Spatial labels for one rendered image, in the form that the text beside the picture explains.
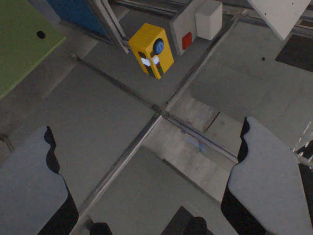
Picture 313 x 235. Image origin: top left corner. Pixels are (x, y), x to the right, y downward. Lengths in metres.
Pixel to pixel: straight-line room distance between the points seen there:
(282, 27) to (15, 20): 0.83
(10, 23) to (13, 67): 0.05
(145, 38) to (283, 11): 0.57
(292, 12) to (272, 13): 0.10
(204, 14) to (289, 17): 0.42
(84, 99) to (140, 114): 0.49
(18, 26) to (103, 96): 1.02
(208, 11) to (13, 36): 1.00
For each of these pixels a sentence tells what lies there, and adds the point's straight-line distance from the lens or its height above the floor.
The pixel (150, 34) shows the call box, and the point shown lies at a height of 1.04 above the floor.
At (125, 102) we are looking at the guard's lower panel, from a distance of 1.12.
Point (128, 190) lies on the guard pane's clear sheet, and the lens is 0.96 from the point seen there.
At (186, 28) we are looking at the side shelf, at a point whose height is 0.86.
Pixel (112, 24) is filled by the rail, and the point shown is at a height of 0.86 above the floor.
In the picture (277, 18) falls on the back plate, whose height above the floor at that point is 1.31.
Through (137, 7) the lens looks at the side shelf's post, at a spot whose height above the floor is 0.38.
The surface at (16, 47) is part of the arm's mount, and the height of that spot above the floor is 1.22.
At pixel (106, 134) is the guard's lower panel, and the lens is 1.09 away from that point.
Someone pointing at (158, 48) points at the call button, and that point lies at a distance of 0.61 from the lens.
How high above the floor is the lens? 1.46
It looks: 29 degrees down
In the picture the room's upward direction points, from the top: 123 degrees clockwise
